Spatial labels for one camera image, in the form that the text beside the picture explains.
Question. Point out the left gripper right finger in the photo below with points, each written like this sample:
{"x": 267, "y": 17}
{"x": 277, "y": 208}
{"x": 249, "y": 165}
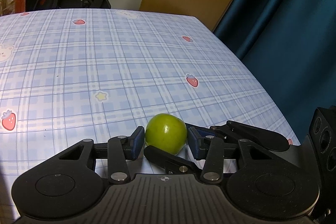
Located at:
{"x": 213, "y": 145}

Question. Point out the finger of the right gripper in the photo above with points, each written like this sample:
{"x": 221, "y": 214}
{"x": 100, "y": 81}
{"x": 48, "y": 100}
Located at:
{"x": 232, "y": 131}
{"x": 170, "y": 163}

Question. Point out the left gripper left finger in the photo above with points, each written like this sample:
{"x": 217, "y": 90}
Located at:
{"x": 120, "y": 149}

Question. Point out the green round fruit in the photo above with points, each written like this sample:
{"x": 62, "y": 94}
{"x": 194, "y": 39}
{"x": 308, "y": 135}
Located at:
{"x": 166, "y": 132}

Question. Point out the blue plaid tablecloth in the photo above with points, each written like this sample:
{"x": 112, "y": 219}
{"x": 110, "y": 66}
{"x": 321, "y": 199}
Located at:
{"x": 68, "y": 75}

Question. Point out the blue curtain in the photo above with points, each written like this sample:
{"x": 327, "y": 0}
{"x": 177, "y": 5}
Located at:
{"x": 289, "y": 46}

